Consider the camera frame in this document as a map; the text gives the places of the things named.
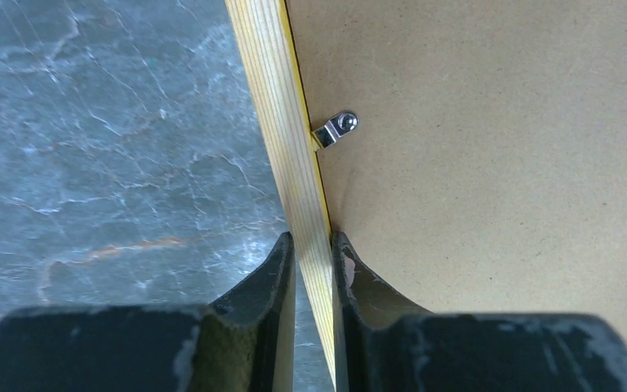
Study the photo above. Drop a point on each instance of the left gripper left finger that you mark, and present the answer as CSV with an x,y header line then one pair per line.
x,y
242,341

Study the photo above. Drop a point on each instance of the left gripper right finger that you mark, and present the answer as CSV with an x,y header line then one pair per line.
x,y
386,342

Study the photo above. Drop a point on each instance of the brown backing board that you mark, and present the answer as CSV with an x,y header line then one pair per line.
x,y
489,168

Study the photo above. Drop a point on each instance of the wooden picture frame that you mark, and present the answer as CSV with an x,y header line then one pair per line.
x,y
266,44

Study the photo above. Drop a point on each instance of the metal turn clip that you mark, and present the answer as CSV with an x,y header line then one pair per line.
x,y
335,128

